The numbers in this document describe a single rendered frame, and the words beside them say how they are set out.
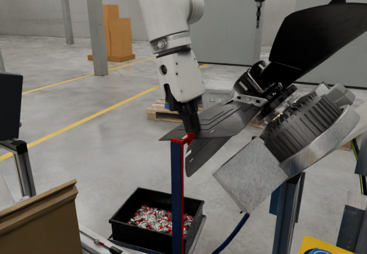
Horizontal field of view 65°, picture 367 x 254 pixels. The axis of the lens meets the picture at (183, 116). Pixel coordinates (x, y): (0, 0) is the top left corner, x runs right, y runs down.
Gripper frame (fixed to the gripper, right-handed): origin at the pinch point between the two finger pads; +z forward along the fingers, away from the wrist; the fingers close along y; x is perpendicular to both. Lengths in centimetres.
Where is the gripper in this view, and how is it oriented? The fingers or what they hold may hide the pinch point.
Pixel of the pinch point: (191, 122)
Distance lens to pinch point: 62.8
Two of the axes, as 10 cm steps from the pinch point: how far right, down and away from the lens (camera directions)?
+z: 2.5, 9.5, 1.8
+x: -8.0, 1.0, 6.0
